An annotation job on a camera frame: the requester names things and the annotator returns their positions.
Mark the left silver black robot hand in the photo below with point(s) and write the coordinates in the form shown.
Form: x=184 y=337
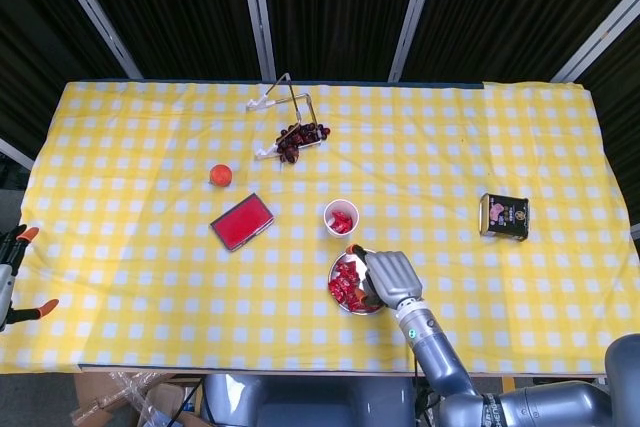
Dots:
x=5 y=292

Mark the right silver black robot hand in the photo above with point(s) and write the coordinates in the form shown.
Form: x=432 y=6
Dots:
x=395 y=277

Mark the red candy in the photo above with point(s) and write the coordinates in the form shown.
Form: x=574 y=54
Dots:
x=351 y=290
x=335 y=287
x=347 y=269
x=358 y=303
x=341 y=221

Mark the round stainless steel plate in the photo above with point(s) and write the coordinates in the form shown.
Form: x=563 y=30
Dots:
x=337 y=267

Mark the white paper cup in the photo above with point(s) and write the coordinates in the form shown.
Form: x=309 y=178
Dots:
x=330 y=207

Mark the black gold tin can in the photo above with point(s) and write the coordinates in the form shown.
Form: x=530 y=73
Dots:
x=505 y=217

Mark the brown cardboard box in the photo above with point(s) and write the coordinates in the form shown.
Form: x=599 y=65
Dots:
x=95 y=397

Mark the grey robot torso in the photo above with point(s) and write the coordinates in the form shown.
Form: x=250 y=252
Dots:
x=310 y=402

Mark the yellow white checkered tablecloth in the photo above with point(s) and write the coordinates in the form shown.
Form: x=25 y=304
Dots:
x=150 y=247

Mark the yellow bar under table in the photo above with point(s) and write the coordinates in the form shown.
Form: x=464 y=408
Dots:
x=508 y=383

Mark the red stamp pad case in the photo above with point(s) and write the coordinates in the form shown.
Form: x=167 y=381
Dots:
x=242 y=222

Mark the dark red grape bunch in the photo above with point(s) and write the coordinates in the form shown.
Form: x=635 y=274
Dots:
x=300 y=139

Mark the clear plastic wrap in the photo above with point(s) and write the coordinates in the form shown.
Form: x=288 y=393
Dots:
x=145 y=404

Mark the orange red ball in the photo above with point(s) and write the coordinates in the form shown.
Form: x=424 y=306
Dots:
x=221 y=175

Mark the white metal frame post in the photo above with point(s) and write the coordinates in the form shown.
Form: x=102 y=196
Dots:
x=257 y=17
x=595 y=37
x=636 y=231
x=415 y=17
x=95 y=17
x=15 y=152

